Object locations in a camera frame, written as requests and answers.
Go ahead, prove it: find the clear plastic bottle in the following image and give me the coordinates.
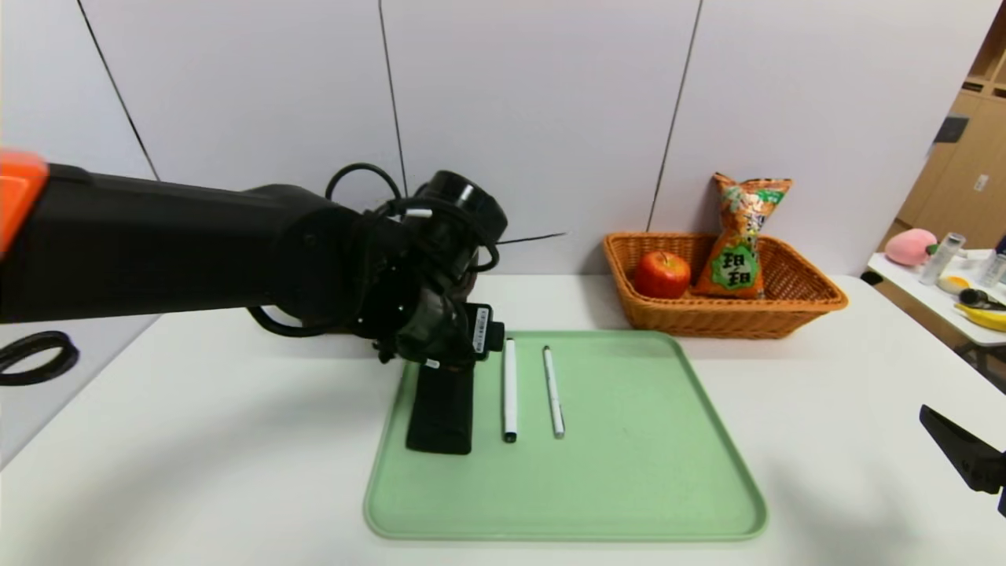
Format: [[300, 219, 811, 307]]
[[920, 233, 966, 286]]

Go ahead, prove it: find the orange snack bag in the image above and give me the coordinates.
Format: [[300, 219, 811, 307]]
[[692, 173, 793, 300]]

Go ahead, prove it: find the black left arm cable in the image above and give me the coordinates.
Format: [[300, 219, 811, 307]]
[[0, 330, 80, 387]]

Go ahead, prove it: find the light green plastic tray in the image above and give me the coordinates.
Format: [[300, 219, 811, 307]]
[[364, 329, 769, 543]]

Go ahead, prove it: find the thin grey white pen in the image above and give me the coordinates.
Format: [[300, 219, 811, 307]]
[[542, 345, 566, 439]]

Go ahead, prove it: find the clear bottle blue cap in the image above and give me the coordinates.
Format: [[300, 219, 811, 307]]
[[978, 236, 1006, 289]]

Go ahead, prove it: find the red apple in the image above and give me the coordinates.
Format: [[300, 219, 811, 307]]
[[633, 252, 692, 300]]

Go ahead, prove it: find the white side table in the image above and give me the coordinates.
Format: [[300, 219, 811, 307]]
[[867, 250, 1006, 394]]

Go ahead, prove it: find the thick white marker pen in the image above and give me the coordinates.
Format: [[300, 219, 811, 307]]
[[504, 338, 519, 443]]

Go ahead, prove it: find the black glasses case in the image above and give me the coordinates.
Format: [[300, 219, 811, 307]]
[[406, 362, 475, 455]]

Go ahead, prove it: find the black left wrist cable loop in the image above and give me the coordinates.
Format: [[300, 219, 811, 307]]
[[325, 163, 403, 207]]

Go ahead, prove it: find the pink peach toy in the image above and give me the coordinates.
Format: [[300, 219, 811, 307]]
[[886, 229, 941, 267]]

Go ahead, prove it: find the yellow banana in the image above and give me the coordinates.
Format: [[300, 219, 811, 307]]
[[953, 303, 1006, 333]]

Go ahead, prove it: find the orange wicker basket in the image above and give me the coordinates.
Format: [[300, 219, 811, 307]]
[[604, 232, 850, 340]]

